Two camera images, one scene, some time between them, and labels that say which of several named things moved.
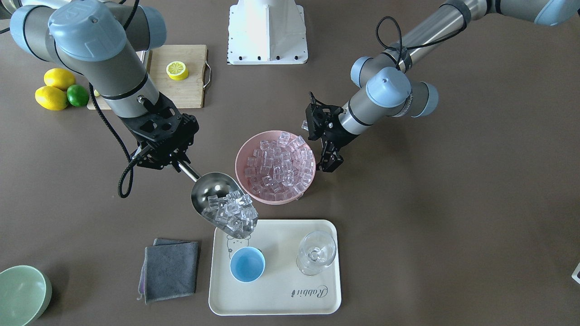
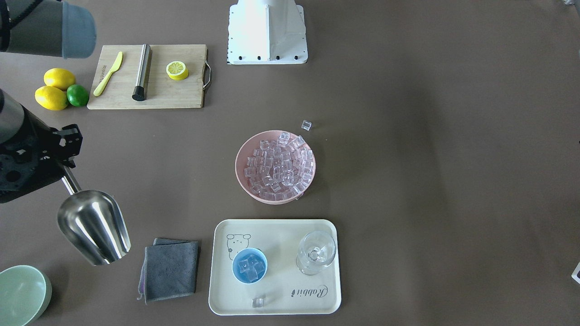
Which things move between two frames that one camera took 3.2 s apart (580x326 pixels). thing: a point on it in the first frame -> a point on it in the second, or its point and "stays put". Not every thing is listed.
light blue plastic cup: (247, 264) stays put
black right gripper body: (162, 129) -> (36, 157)
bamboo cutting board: (180, 72) stays put
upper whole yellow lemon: (59, 78) stays put
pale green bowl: (25, 294) stays put
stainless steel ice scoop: (212, 184) -> (90, 223)
